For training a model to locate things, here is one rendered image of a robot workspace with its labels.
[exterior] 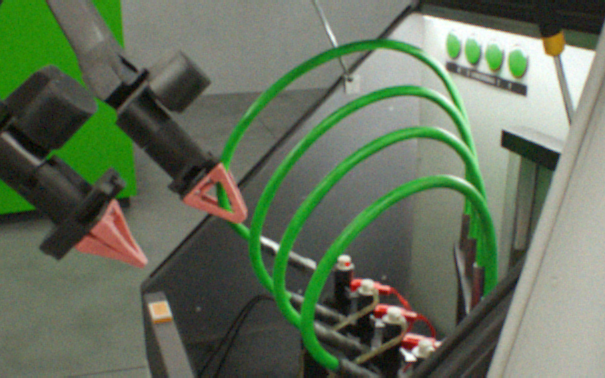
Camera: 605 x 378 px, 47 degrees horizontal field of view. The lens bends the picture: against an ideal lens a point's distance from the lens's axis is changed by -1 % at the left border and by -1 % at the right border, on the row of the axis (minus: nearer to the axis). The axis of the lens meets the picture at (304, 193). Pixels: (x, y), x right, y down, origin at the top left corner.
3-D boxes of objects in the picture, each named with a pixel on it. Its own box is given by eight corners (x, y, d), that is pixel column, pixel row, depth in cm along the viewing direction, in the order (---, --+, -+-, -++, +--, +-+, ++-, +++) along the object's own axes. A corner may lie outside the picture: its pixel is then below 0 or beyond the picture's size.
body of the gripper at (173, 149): (218, 153, 97) (179, 115, 96) (213, 160, 87) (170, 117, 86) (185, 187, 98) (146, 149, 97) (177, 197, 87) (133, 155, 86)
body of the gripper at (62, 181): (115, 195, 72) (58, 146, 70) (50, 260, 74) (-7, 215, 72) (124, 176, 79) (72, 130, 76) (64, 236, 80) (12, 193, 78)
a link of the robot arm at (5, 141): (-18, 143, 76) (-39, 161, 70) (22, 99, 74) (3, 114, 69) (33, 185, 78) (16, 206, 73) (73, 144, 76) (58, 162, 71)
